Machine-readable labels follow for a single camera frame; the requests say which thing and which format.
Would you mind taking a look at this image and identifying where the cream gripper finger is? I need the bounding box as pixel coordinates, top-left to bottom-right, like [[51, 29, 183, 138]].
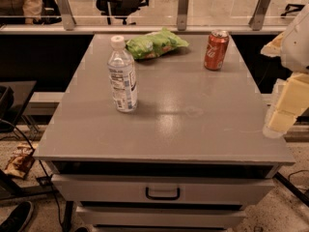
[[260, 33, 284, 57], [263, 72, 309, 138]]

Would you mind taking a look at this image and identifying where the clear plastic water bottle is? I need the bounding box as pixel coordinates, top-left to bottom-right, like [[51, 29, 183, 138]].
[[107, 36, 137, 113]]

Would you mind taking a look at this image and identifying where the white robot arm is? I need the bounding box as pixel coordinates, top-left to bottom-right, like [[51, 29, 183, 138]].
[[261, 5, 309, 138]]

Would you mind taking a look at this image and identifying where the red coke can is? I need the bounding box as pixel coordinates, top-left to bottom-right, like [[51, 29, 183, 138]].
[[204, 30, 230, 71]]

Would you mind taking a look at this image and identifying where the grey drawer cabinet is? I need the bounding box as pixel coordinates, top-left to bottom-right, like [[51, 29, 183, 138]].
[[35, 34, 294, 232]]

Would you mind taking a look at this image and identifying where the green chip bag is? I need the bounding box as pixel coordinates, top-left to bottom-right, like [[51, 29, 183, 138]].
[[126, 28, 189, 60]]

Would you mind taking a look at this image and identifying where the black side table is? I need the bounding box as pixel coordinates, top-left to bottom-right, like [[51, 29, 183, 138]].
[[0, 80, 37, 133]]

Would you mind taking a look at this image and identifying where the brown snack bag on floor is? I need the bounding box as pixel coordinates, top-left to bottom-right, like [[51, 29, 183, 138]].
[[4, 143, 35, 179]]

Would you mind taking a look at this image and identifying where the black shoe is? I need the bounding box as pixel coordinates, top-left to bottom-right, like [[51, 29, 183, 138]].
[[0, 201, 34, 232]]

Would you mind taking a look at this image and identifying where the right metal bracket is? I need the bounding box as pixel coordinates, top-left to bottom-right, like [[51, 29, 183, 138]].
[[249, 0, 271, 31]]

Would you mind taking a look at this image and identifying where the metal bracket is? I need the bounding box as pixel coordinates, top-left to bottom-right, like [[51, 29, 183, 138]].
[[177, 0, 189, 31], [249, 0, 271, 31], [56, 0, 75, 31]]

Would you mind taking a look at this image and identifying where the middle metal bracket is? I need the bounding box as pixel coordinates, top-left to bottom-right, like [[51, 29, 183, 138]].
[[177, 0, 189, 31]]

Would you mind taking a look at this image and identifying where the black drawer handle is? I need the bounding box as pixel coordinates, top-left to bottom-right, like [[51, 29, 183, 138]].
[[145, 188, 181, 201]]

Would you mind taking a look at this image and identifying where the left metal bracket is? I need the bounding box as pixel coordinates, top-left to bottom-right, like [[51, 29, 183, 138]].
[[56, 0, 75, 31]]

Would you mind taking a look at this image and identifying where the black cable on floor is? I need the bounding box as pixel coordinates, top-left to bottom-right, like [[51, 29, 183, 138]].
[[0, 119, 66, 230]]

